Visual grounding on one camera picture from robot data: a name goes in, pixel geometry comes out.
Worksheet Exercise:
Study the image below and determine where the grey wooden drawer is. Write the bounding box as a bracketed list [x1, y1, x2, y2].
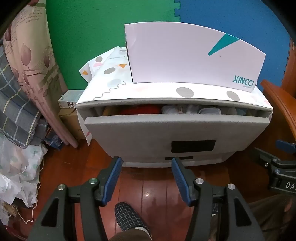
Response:
[84, 105, 272, 160]

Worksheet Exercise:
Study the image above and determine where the person's left leg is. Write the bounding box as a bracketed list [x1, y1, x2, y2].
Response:
[107, 228, 148, 241]

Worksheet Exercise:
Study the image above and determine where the red cloth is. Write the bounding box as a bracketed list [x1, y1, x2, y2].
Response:
[119, 104, 162, 115]

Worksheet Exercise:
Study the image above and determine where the brown cardboard box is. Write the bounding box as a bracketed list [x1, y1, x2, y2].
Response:
[58, 108, 87, 139]

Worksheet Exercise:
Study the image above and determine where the person's leg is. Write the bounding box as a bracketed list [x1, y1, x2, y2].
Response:
[107, 228, 148, 241]
[248, 193, 296, 241]

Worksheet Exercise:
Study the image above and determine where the white plastic bag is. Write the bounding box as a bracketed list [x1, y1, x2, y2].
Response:
[0, 137, 48, 209]

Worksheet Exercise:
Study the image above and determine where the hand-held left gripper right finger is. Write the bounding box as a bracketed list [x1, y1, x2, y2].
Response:
[171, 157, 266, 241]

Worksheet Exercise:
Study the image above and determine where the grey plaid cloth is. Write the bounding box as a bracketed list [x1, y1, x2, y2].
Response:
[0, 44, 47, 149]

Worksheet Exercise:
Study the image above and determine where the small patterned box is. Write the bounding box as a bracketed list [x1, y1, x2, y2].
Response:
[58, 90, 84, 109]

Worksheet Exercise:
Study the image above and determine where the person's right leg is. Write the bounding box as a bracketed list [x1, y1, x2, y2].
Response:
[248, 193, 296, 241]

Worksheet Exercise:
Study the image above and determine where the white patterned cover sheet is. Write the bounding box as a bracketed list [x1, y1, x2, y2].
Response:
[79, 46, 274, 146]

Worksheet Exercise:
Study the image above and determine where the grey low drawer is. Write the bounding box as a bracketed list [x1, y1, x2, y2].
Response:
[121, 152, 236, 168]

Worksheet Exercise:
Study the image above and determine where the white box with teal triangle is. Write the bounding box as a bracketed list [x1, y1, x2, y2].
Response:
[124, 22, 266, 93]

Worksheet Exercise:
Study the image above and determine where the blue foam mat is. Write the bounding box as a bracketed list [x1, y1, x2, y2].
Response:
[174, 0, 296, 93]

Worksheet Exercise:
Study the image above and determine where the orange wooden furniture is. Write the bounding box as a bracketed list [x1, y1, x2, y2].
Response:
[260, 39, 296, 139]

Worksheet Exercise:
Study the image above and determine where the green foam mat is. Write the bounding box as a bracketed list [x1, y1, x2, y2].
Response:
[45, 0, 181, 91]

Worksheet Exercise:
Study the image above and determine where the white sock bundle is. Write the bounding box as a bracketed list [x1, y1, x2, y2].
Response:
[162, 104, 199, 114]

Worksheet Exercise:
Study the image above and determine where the blue packet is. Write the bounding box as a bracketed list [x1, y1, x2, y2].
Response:
[44, 125, 64, 150]

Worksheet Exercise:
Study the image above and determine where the yellow cloth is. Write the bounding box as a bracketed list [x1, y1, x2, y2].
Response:
[102, 107, 119, 116]

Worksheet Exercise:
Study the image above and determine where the grey drawer cabinet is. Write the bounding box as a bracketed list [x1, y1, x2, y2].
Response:
[76, 93, 273, 168]

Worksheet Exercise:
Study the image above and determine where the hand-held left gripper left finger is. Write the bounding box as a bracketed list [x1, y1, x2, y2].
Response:
[28, 156, 123, 241]

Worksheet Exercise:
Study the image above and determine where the pink floral mattress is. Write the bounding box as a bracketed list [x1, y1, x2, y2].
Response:
[0, 0, 78, 149]

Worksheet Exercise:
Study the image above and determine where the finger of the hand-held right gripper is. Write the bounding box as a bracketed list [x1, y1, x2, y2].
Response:
[253, 147, 281, 168]
[276, 139, 296, 154]

